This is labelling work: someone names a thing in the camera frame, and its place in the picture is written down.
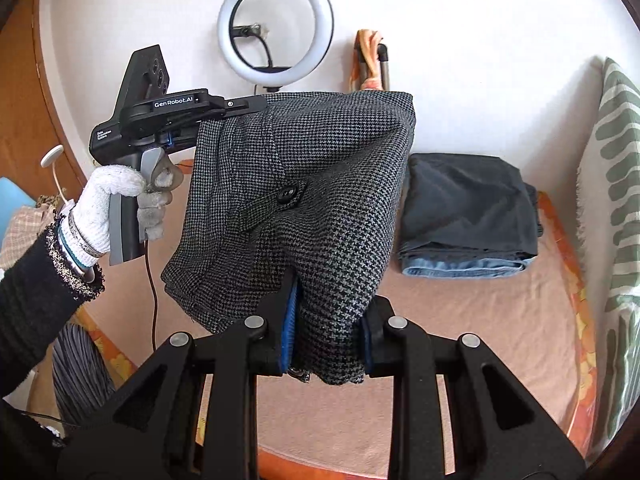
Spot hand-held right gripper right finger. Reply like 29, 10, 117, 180
357, 296, 586, 480

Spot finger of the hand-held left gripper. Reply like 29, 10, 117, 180
207, 94, 268, 117

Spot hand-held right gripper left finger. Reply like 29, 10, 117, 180
57, 280, 301, 480

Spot grey houndstooth shorts pants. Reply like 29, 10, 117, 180
161, 90, 418, 386

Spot person's left forearm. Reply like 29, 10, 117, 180
0, 220, 106, 403

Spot folded dark grey pants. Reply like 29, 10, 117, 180
400, 152, 543, 262

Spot person's left hand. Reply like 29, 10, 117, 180
70, 165, 168, 268

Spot black gooseneck phone holder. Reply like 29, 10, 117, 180
232, 22, 291, 72

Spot white clip lamp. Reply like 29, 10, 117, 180
41, 145, 76, 206

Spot wooden door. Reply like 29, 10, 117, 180
0, 0, 90, 211

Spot folded blue jeans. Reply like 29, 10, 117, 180
402, 254, 538, 279

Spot orange patterned scarf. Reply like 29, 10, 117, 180
350, 29, 386, 92

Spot beige checked cloth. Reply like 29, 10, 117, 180
0, 207, 57, 272

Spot grey pleated garment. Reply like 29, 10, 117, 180
50, 322, 120, 427

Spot green white striped pillow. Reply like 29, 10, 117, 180
575, 57, 640, 461

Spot white ring light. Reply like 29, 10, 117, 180
216, 0, 335, 83

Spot dark gripper cable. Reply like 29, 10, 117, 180
145, 239, 160, 353

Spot silver wrist bracelet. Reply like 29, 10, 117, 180
55, 210, 98, 283

